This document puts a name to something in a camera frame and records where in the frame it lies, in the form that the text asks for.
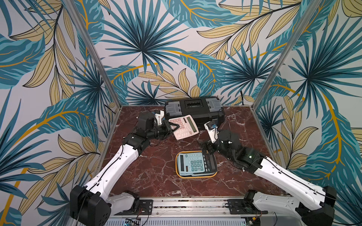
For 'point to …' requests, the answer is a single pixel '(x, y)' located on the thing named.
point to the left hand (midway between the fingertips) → (179, 128)
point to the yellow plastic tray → (197, 177)
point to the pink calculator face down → (187, 126)
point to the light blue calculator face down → (189, 163)
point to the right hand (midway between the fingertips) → (205, 135)
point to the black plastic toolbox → (202, 109)
